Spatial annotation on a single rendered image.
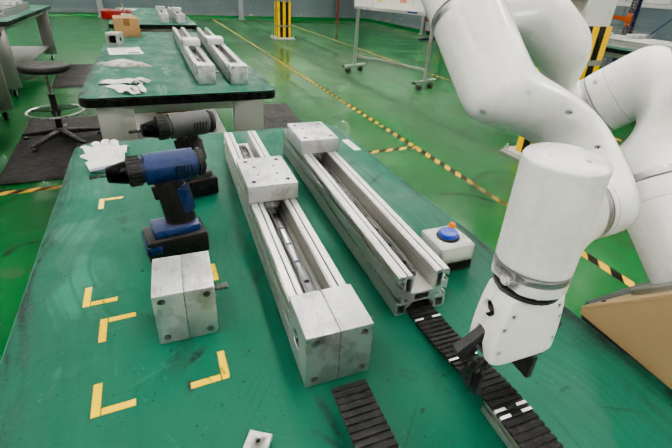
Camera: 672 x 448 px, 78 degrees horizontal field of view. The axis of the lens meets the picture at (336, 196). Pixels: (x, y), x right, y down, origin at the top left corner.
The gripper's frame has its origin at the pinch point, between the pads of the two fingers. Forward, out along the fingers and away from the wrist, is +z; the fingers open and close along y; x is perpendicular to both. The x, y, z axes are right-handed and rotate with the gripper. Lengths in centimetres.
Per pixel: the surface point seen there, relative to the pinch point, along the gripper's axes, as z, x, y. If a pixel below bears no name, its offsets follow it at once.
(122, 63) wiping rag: 4, 258, -65
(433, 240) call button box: 0.2, 30.8, 9.3
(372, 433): 2.6, -1.1, -18.8
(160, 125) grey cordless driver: -14, 73, -41
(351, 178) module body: -2, 58, 2
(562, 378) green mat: 6.1, -0.4, 13.6
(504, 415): 2.5, -4.4, -1.8
